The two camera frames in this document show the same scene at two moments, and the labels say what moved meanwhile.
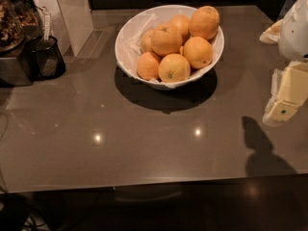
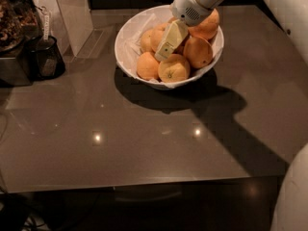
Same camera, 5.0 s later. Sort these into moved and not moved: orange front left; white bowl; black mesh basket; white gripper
Moved: white gripper
Not moved: orange front left; white bowl; black mesh basket
